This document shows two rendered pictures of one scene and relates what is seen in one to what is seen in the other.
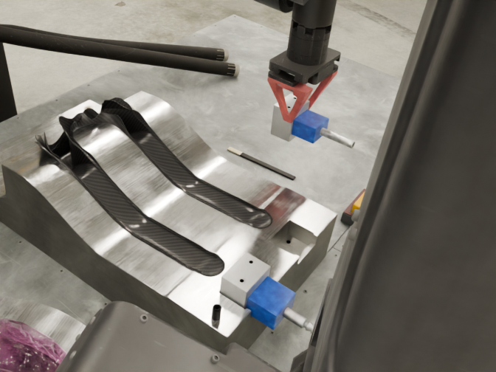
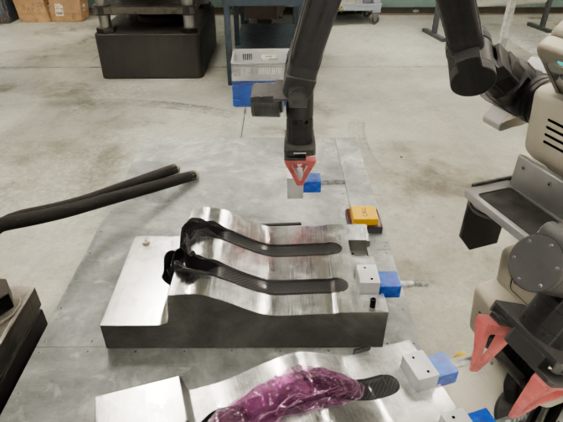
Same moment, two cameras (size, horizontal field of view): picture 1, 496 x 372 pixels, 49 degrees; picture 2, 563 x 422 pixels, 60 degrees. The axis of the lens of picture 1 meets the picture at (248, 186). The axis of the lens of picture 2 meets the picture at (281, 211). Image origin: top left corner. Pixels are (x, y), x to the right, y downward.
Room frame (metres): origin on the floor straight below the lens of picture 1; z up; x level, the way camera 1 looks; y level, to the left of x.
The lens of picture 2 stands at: (-0.08, 0.46, 1.50)
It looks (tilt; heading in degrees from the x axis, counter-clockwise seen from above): 34 degrees down; 330
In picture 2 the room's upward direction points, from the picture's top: straight up
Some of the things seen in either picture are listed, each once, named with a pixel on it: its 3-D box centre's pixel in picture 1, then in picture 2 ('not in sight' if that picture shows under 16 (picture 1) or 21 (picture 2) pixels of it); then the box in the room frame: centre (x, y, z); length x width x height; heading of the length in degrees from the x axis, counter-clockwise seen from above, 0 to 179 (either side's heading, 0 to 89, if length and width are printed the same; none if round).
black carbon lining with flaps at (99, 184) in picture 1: (144, 174); (254, 255); (0.56, 0.14, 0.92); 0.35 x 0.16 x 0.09; 60
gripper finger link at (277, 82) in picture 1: (296, 91); (299, 163); (0.71, -0.05, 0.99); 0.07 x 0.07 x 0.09; 59
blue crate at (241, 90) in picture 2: not in sight; (270, 85); (3.36, -1.45, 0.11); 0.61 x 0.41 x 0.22; 60
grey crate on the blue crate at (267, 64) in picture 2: not in sight; (269, 64); (3.36, -1.45, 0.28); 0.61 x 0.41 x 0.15; 60
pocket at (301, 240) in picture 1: (291, 247); (359, 254); (0.51, -0.07, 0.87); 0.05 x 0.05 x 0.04; 60
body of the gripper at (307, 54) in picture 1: (308, 44); (299, 131); (0.73, -0.06, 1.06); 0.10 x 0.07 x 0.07; 149
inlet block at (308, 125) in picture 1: (315, 128); (316, 182); (0.71, -0.09, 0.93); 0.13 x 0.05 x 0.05; 59
